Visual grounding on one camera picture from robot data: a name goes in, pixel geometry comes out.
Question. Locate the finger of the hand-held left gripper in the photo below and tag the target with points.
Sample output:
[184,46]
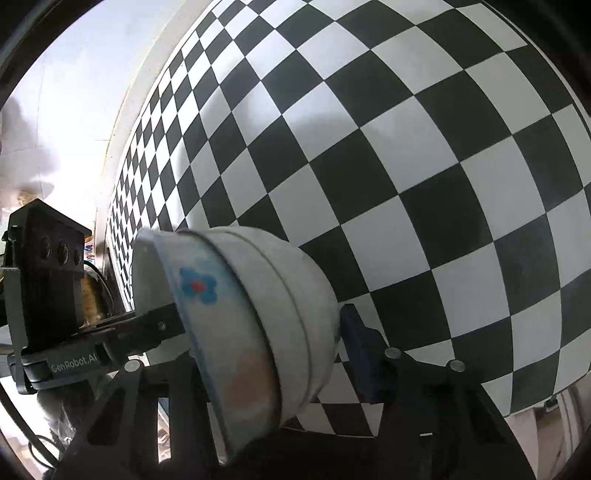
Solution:
[147,325]

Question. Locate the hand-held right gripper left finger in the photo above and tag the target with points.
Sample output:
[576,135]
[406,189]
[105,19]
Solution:
[184,383]

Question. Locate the white bowl with dark rim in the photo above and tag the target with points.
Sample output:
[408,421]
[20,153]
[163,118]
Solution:
[288,341]

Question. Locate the metal pan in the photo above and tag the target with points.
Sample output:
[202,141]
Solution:
[94,297]

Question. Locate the colourful wall stickers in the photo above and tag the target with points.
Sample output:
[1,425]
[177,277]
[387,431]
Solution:
[88,249]

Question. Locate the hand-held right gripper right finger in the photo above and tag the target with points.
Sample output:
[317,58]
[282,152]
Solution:
[362,355]

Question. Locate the black and white checkered tablecloth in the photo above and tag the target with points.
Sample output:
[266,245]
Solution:
[415,184]

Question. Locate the white bowl with blue flowers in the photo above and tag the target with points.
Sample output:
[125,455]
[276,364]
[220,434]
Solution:
[217,332]

